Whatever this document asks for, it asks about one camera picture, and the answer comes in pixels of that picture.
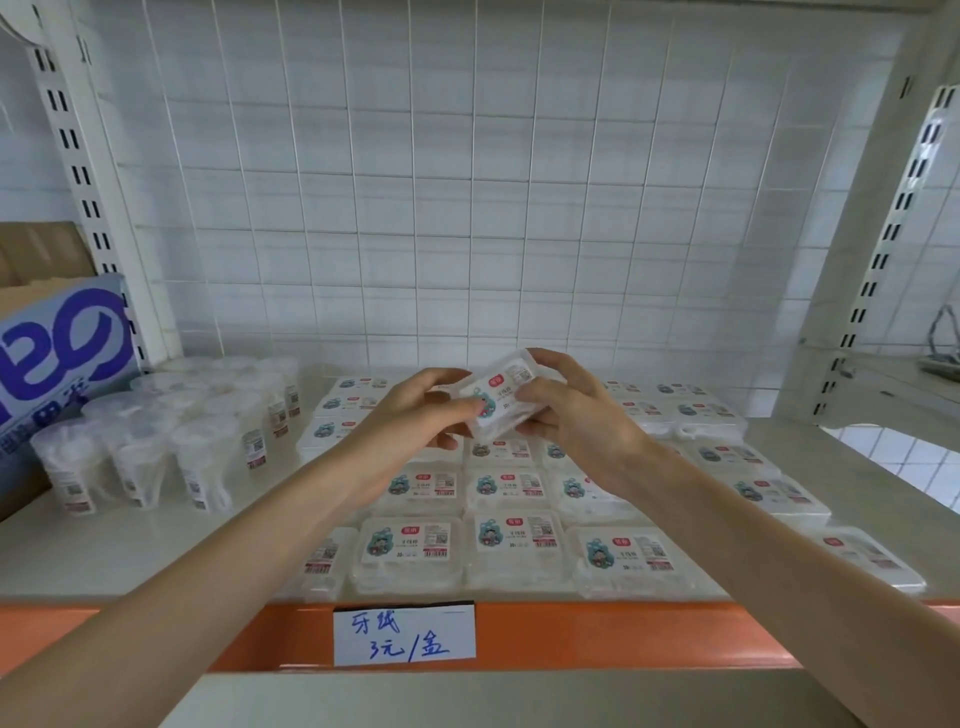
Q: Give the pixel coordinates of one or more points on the white slotted shelf upright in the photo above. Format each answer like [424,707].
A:
[97,195]
[900,225]
[855,225]

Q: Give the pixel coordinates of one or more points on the person's left hand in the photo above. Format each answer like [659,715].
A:
[397,435]

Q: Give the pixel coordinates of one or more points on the orange shelf beam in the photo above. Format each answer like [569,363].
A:
[600,636]

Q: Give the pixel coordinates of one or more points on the person's right thumb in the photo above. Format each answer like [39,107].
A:
[541,392]

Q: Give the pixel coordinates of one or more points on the person's left forearm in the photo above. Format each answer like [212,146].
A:
[187,600]

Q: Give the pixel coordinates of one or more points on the clear labelled floss pick box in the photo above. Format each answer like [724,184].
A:
[496,405]

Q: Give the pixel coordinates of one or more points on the person's left thumb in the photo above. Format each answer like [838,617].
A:
[463,409]

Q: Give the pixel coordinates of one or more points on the blue printed cardboard carton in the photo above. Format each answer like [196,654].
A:
[52,360]

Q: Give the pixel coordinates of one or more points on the person's right forearm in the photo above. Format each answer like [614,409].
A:
[795,592]

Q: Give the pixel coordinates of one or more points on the person's right hand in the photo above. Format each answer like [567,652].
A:
[592,431]

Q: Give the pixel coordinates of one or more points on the handwritten white price label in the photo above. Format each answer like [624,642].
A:
[405,634]

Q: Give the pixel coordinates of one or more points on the rows of clear floss boxes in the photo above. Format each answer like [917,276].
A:
[517,536]

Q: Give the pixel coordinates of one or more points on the group of clear plastic cups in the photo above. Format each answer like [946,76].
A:
[150,442]

